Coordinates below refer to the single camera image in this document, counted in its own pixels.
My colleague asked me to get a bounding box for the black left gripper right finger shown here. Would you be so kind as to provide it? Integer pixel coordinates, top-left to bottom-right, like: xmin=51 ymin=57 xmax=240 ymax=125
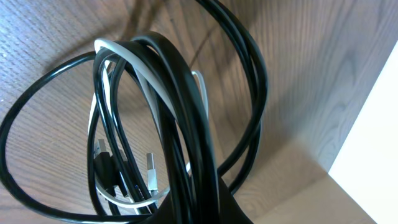
xmin=218 ymin=177 xmax=253 ymax=224

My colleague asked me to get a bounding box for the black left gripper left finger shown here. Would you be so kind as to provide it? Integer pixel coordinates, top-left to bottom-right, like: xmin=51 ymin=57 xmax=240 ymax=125
xmin=146 ymin=192 xmax=193 ymax=224

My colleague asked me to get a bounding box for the black usb cable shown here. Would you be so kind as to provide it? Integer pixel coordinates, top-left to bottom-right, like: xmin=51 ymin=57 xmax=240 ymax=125
xmin=0 ymin=0 xmax=269 ymax=224

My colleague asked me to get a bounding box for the white usb cable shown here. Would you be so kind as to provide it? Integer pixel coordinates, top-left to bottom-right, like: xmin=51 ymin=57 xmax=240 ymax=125
xmin=87 ymin=37 xmax=209 ymax=209

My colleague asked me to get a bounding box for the cardboard box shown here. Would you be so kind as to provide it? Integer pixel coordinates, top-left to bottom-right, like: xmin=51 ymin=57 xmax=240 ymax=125
xmin=234 ymin=138 xmax=374 ymax=224

